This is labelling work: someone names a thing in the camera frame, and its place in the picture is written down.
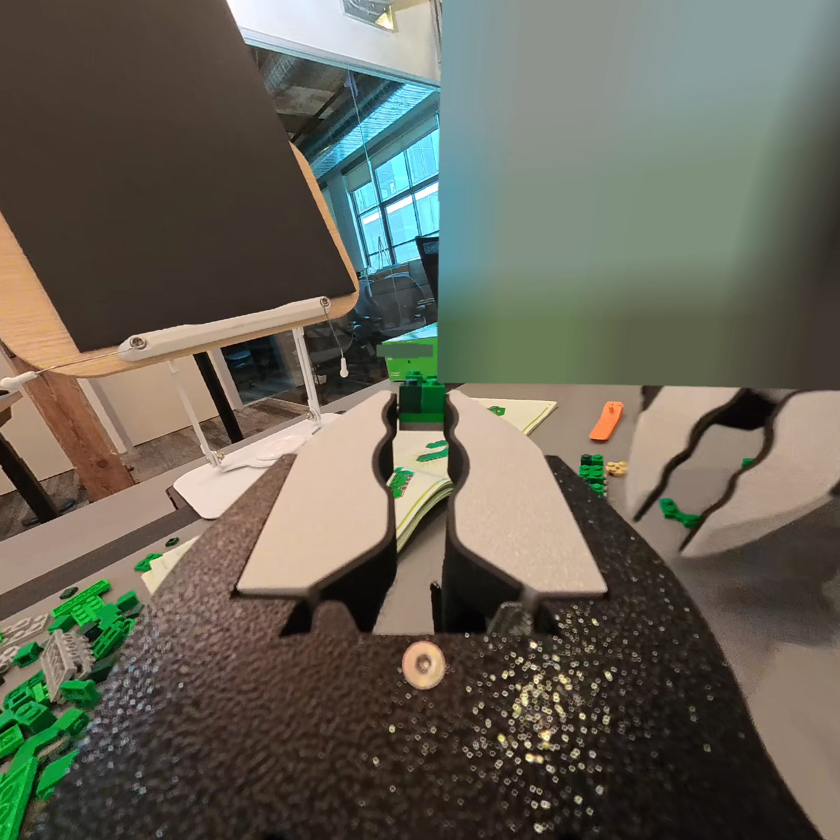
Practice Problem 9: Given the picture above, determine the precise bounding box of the wooden post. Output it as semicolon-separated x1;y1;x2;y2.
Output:
10;348;135;503

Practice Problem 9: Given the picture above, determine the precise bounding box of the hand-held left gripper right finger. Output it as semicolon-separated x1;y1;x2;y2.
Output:
441;389;609;634

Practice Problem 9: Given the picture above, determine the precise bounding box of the grid pane window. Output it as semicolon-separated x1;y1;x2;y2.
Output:
348;131;439;263

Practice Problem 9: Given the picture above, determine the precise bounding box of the grey desk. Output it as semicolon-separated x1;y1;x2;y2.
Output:
0;384;840;840

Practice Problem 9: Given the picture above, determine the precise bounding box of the thin cord with white toggle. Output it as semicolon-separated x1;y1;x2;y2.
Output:
0;354;122;391
322;298;352;378

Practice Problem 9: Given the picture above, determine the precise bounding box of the wooden white tablet stand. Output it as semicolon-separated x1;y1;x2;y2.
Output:
0;141;361;521

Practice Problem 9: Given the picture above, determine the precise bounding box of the orange brick separator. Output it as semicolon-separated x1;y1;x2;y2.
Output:
588;400;626;441

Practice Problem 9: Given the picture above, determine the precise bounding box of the black table leg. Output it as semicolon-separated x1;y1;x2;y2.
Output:
194;351;245;445
0;430;60;526

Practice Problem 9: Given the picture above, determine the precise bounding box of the green brick assembly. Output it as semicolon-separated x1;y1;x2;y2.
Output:
398;371;448;432

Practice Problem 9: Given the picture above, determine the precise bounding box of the green toy box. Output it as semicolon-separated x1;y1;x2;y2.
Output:
381;325;439;385

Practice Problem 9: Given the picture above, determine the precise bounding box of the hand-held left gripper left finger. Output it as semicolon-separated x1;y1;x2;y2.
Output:
235;390;400;634

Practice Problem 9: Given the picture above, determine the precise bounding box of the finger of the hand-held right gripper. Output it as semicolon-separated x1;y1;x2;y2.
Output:
678;390;840;560
625;386;746;524

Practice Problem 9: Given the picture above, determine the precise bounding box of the loose instruction sheet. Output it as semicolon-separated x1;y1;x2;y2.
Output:
140;535;201;597

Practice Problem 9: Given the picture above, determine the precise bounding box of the grey office chair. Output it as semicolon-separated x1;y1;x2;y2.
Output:
357;262;435;342

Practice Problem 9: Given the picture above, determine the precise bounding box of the green angled plate piece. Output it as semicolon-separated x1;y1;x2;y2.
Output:
658;497;704;530

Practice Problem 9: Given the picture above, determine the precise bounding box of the pile of green bricks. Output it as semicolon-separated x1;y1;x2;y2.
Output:
0;577;145;840

